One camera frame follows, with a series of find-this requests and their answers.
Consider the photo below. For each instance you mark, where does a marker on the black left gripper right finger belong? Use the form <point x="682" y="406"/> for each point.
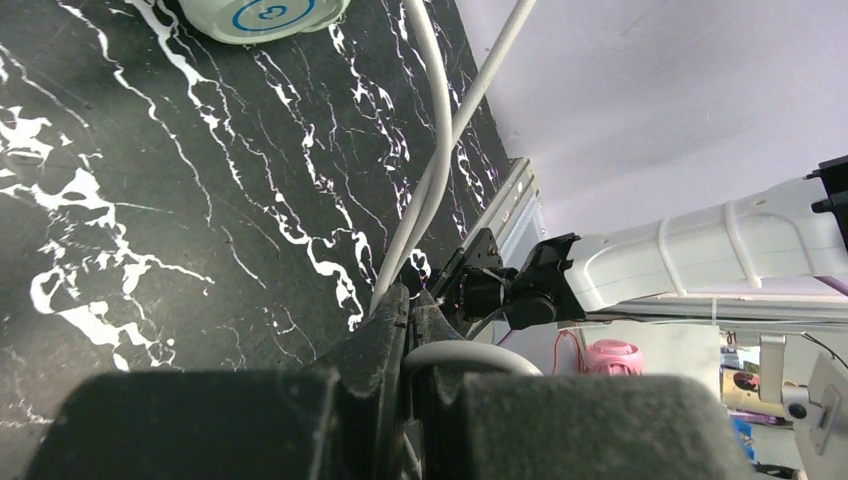
<point x="479" y="423"/>

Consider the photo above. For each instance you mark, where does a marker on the pink round gadget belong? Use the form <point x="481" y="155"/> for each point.
<point x="613" y="358"/>

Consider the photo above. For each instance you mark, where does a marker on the aluminium frame rail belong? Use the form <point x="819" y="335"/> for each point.
<point x="514" y="215"/>

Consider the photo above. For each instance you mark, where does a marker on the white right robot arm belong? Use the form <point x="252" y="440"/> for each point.
<point x="795" y="229"/>

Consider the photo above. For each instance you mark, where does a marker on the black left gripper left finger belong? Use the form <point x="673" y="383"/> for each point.
<point x="339" y="417"/>

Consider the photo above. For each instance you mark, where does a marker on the mint green headphones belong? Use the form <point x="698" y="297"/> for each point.
<point x="243" y="22"/>

